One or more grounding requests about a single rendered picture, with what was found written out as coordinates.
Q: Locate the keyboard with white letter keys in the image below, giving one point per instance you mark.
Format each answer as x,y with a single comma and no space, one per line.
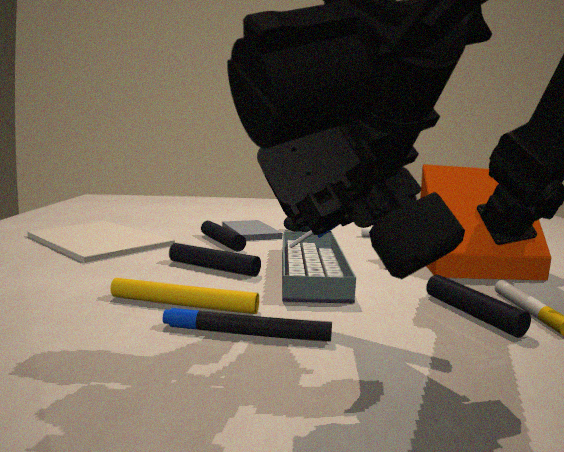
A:
316,270

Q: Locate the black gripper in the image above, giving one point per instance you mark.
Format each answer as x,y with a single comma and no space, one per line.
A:
407,234

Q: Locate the blue stylus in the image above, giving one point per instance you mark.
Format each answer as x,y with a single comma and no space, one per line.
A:
306,236

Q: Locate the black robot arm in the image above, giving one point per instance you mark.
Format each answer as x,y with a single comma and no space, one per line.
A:
297,77

